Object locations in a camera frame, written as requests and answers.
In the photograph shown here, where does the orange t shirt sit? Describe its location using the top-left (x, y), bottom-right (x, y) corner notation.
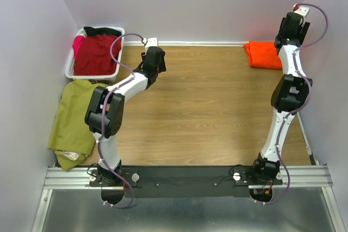
top-left (243, 41), bottom-right (282, 70)

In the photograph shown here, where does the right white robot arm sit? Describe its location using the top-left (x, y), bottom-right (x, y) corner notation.
top-left (252, 9), bottom-right (312, 184)

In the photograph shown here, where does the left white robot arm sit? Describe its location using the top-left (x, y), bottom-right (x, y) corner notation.
top-left (84, 46), bottom-right (166, 180)

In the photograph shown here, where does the dark red t shirt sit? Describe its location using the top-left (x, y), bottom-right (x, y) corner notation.
top-left (74, 35), bottom-right (121, 76)

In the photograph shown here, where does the black t shirt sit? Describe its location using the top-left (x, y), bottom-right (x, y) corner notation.
top-left (83, 27), bottom-right (122, 37)

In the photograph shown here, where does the pink t shirt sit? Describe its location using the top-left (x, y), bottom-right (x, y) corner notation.
top-left (72, 35), bottom-right (85, 57)

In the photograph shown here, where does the olive green snoopy t shirt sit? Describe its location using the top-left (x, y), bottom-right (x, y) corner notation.
top-left (48, 79), bottom-right (105, 171)

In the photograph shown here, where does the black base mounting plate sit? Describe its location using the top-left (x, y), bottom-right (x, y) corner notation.
top-left (86, 164), bottom-right (283, 199)

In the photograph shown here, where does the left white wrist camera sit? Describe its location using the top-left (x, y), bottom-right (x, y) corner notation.
top-left (141, 37), bottom-right (159, 52)

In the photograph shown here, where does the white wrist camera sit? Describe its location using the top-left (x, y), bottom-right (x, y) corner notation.
top-left (141, 37), bottom-right (159, 52)
top-left (293, 4), bottom-right (310, 18)

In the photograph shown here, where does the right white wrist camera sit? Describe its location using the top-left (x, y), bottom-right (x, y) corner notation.
top-left (293, 4), bottom-right (310, 18)

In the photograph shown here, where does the aluminium frame rail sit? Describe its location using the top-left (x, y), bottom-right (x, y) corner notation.
top-left (43, 165), bottom-right (333, 190)

